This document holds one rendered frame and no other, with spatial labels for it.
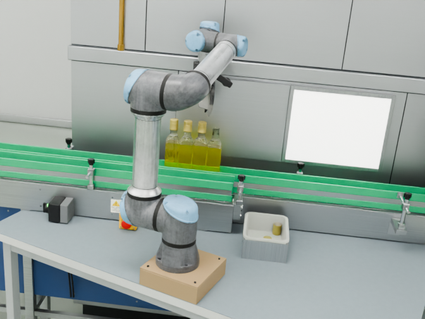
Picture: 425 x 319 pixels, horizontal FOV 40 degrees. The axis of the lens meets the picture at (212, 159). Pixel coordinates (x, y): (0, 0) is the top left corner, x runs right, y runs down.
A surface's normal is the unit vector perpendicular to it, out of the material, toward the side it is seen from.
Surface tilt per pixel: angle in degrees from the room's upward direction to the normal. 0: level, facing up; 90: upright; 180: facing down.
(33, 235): 0
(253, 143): 90
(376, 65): 90
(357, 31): 90
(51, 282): 90
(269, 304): 0
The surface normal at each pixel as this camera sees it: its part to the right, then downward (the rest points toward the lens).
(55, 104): -0.10, 0.35
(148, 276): -0.44, 0.29
